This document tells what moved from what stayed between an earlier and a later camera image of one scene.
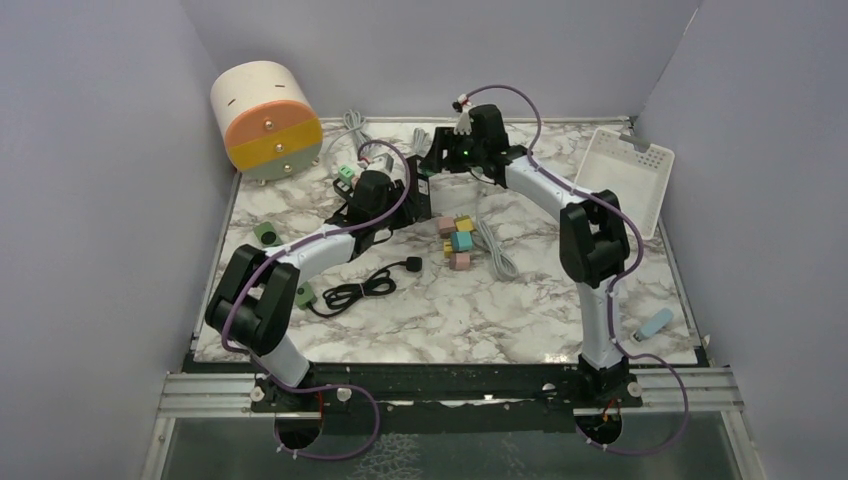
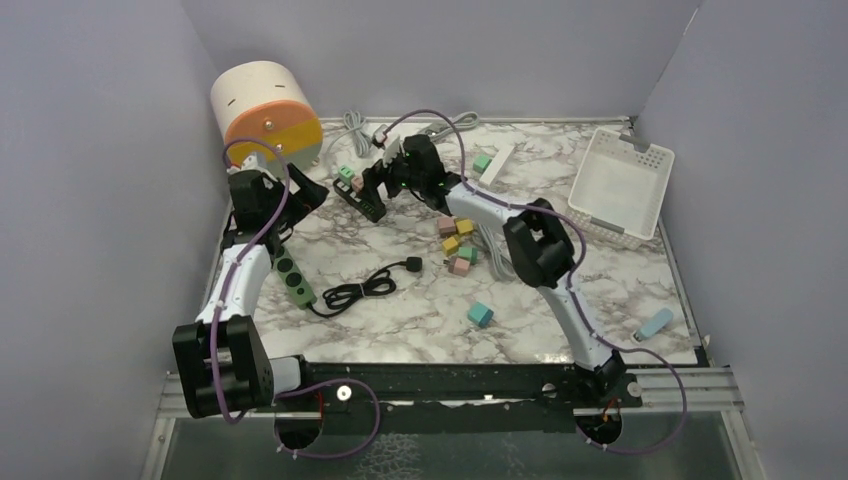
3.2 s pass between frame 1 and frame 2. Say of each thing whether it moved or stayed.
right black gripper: moved
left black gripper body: moved
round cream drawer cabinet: stayed
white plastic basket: stayed
